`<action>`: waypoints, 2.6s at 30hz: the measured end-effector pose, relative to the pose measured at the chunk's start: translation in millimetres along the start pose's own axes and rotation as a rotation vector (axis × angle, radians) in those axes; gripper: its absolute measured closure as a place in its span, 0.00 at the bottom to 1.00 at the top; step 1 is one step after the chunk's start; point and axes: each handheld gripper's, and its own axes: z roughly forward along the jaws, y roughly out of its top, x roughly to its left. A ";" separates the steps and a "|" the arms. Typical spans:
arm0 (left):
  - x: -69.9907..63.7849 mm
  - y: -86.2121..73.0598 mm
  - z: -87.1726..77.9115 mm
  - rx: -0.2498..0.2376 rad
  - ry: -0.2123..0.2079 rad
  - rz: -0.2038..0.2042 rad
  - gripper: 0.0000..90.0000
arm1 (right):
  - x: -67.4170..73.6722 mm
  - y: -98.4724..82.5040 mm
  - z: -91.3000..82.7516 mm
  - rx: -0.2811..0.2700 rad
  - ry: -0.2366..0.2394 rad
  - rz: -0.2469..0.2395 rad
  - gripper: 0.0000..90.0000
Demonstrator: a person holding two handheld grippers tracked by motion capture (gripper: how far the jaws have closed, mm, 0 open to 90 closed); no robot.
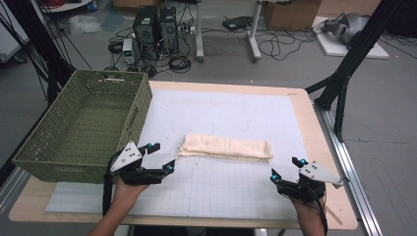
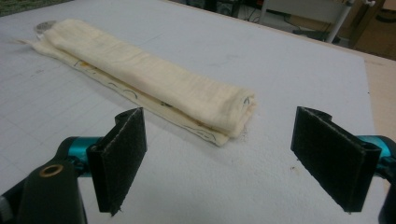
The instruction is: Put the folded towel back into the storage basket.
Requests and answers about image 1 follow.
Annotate small grey power supply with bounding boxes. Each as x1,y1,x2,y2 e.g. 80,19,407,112
122,37,138,66

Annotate thin wooden stick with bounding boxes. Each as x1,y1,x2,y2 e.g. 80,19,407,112
324,204,344,226

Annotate low cardboard box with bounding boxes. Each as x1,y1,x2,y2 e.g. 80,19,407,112
112,0,162,9

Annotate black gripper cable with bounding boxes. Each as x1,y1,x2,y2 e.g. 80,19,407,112
101,151,123,217
306,185,329,236

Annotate coiled black cable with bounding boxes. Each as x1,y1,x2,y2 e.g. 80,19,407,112
168,54,193,74

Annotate cream towel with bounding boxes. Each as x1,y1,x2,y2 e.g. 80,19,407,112
176,133,274,164

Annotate black computer tower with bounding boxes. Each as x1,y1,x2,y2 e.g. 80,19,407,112
158,6,180,55
132,5,159,61

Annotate loose black floor cables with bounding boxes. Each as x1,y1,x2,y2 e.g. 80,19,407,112
256,29,319,62

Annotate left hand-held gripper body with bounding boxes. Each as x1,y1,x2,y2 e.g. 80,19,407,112
110,141,165,186

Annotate clear plastic bag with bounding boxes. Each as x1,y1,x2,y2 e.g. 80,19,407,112
66,14,103,35

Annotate person's left hand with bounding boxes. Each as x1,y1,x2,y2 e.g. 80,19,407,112
112,178,150,208

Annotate aluminium rail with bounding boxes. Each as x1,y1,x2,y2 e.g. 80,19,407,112
314,100,384,236
0,166,31,215

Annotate black metal stand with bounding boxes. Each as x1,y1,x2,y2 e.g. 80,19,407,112
304,0,409,143
0,0,77,106

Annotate green woven basket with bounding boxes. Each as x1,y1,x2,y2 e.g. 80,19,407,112
12,69,153,185

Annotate round white table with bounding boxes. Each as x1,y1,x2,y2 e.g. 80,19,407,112
39,0,95,14

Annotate person's right hand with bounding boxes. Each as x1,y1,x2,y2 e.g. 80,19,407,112
291,199,326,223

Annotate white gridded mat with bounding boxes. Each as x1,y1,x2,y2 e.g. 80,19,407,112
45,88,310,221

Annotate flat black device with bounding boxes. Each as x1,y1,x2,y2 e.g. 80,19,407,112
221,15,256,32

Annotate white floor board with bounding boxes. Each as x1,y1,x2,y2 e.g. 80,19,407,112
312,15,390,60

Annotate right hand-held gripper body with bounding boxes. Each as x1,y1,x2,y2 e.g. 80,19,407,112
277,160,344,205

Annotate grey robot head shell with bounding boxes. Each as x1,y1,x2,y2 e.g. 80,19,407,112
322,12,371,46

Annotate white desk leg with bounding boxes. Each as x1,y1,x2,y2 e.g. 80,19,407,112
247,0,264,63
194,0,206,63

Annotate large cardboard box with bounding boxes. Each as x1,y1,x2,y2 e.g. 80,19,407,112
264,0,323,32

